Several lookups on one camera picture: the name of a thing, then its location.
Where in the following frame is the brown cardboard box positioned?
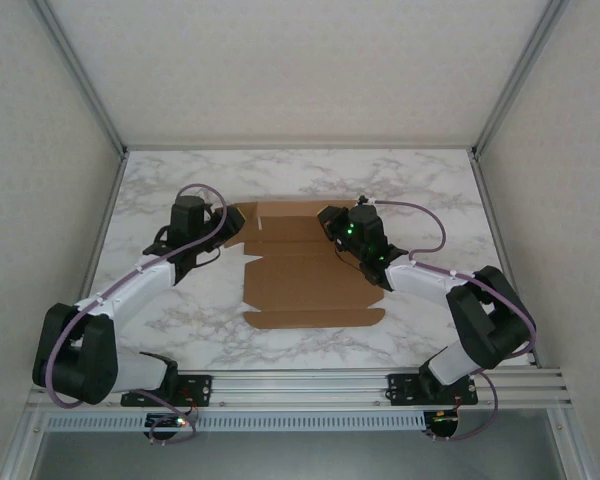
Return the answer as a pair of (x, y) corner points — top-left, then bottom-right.
(214, 199), (387, 330)

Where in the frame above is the small controller board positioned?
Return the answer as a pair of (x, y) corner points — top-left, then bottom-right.
(426, 409), (460, 427)
(144, 412), (187, 430)

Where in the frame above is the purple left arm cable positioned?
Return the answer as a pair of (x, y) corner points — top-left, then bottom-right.
(44, 183), (230, 446)

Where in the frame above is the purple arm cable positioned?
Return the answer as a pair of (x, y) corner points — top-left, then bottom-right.
(44, 183), (230, 446)
(362, 197), (539, 444)

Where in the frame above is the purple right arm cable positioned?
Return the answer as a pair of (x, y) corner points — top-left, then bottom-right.
(362, 197), (539, 444)

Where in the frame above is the aluminium table end rail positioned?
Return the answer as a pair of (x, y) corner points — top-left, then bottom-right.
(123, 143), (477, 153)

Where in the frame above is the aluminium table side rail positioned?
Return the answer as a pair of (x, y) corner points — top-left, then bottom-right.
(54, 149), (130, 372)
(468, 149), (540, 370)

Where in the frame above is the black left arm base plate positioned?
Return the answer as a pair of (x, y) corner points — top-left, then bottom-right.
(121, 373), (214, 407)

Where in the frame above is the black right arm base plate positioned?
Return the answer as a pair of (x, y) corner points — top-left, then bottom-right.
(387, 372), (480, 406)

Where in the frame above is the aluminium mounting rail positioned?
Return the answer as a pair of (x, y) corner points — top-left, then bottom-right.
(27, 368), (574, 412)

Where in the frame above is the aluminium frame post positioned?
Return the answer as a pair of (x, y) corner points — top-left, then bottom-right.
(469, 0), (572, 160)
(27, 0), (130, 160)

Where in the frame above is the grey slotted cable duct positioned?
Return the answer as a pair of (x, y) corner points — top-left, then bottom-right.
(44, 412), (426, 432)

